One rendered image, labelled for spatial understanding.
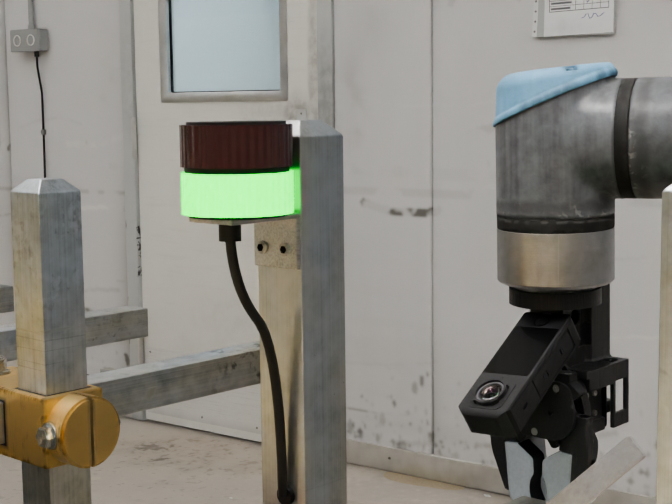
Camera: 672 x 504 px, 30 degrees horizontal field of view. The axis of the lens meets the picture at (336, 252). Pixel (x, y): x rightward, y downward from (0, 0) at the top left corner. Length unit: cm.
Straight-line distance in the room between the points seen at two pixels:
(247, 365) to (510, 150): 30
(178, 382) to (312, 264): 35
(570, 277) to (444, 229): 286
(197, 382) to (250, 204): 41
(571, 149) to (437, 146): 287
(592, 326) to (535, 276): 8
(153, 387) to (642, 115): 43
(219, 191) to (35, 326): 28
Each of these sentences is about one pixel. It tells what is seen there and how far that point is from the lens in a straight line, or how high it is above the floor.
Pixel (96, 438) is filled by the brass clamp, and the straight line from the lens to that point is 89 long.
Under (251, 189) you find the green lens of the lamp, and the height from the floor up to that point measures 113.
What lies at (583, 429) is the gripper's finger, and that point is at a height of 92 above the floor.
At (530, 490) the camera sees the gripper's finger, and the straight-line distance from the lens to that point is 101.
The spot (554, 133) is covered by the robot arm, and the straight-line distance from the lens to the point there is 93.
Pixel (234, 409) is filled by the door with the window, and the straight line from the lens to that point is 444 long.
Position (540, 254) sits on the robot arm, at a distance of 94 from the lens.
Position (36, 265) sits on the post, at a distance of 88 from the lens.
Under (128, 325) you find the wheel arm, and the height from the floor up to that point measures 95.
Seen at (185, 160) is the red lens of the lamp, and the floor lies 114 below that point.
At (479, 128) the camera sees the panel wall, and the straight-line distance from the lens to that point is 372.
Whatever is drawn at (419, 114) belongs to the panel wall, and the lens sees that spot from 383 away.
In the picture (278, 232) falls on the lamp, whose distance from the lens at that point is 69.
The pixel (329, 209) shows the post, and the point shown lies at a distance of 70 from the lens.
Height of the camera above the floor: 117
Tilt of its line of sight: 7 degrees down
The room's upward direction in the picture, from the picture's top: 1 degrees counter-clockwise
